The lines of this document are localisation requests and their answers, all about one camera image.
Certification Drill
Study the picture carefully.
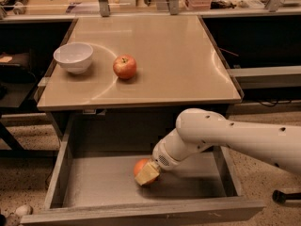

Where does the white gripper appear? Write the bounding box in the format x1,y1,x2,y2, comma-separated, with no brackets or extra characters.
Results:
134,138,182,186

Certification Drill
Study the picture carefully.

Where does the orange fruit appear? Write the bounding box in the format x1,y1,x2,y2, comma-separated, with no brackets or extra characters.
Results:
133,158,158,186

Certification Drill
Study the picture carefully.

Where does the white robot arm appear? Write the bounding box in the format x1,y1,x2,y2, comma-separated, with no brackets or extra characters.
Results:
135,108,301,186

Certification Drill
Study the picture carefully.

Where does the open grey top drawer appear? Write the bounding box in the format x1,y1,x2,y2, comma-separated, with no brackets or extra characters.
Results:
22,112,264,226

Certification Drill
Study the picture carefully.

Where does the red apple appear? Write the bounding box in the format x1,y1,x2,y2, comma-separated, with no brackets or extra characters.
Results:
113,55,137,80

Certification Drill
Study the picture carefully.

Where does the black chair caster lower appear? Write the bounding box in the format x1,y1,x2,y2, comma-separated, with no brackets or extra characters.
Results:
272,190,301,204

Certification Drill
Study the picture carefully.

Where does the white round object on floor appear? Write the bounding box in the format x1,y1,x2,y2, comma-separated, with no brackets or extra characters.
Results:
15,204,33,217

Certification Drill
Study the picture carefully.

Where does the white ceramic bowl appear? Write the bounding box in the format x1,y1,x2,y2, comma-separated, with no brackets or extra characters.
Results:
53,42,94,74

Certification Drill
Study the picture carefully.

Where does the black device on shelf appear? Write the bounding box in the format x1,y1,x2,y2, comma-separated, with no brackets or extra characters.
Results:
0,0,28,11

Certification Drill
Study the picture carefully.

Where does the grey metal side rail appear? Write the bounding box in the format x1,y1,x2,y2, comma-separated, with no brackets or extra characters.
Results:
228,66,301,89

